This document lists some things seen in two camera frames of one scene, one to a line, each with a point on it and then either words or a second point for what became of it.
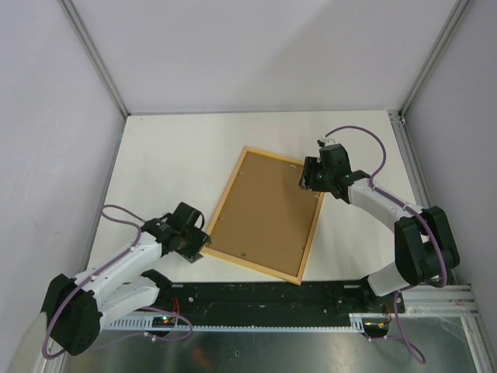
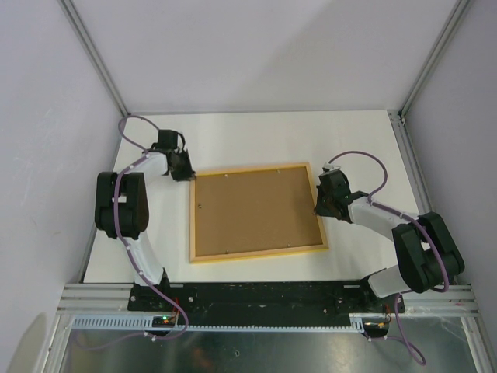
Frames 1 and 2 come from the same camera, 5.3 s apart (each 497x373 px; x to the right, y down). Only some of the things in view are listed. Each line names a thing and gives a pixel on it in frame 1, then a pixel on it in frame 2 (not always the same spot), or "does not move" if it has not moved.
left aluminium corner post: [95, 55] does not move
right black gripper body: [324, 177] to [324, 207]
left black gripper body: [192, 242] to [183, 169]
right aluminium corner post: [455, 16] does not move
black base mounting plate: [272, 305] does not move
